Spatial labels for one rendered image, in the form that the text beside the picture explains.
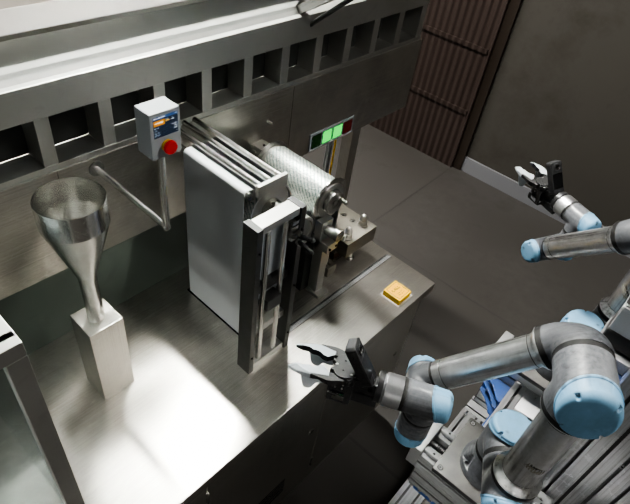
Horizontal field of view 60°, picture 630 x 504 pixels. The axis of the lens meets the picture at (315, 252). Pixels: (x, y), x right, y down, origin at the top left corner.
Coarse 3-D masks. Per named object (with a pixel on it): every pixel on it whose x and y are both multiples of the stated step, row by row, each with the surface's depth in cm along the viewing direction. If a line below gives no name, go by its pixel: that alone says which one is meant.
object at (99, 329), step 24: (48, 216) 113; (72, 216) 117; (48, 240) 106; (96, 240) 109; (72, 264) 113; (96, 264) 117; (96, 288) 123; (96, 312) 128; (96, 336) 128; (120, 336) 135; (96, 360) 133; (120, 360) 140; (96, 384) 143; (120, 384) 146
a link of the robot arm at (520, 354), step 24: (528, 336) 117; (552, 336) 111; (576, 336) 106; (600, 336) 106; (432, 360) 136; (456, 360) 127; (480, 360) 122; (504, 360) 119; (528, 360) 116; (432, 384) 130; (456, 384) 127
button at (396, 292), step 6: (396, 282) 188; (390, 288) 185; (396, 288) 186; (402, 288) 186; (384, 294) 185; (390, 294) 183; (396, 294) 184; (402, 294) 184; (408, 294) 185; (396, 300) 182; (402, 300) 183
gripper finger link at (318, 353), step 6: (300, 348) 125; (306, 348) 124; (312, 348) 123; (318, 348) 124; (324, 348) 124; (312, 354) 126; (318, 354) 124; (324, 354) 122; (330, 354) 123; (312, 360) 127; (318, 360) 126; (324, 360) 125; (330, 360) 123
